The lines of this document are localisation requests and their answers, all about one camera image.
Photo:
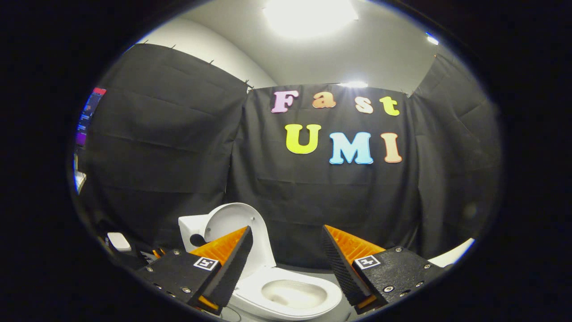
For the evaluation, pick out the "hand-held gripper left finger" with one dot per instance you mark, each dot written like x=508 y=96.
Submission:
x=230 y=270

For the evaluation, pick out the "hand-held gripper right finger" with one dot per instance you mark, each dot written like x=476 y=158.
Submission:
x=344 y=270

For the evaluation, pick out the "white toilet lid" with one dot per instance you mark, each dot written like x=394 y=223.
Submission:
x=237 y=219

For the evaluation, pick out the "white toilet seat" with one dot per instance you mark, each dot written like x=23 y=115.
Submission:
x=326 y=295

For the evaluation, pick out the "white ceramic toilet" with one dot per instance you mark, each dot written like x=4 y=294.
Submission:
x=187 y=226

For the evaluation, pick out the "black backdrop cloth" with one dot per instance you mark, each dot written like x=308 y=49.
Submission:
x=313 y=201

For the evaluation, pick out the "white drawer cabinet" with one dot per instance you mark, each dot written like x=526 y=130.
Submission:
x=451 y=255

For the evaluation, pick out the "small white box device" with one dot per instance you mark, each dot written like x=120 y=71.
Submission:
x=119 y=241

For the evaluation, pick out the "ceiling light strip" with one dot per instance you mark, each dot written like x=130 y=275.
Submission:
x=353 y=84

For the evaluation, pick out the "small ceiling spot light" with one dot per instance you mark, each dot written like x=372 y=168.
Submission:
x=432 y=39

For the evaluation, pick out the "large ceiling light panel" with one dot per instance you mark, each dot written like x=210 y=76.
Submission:
x=308 y=15

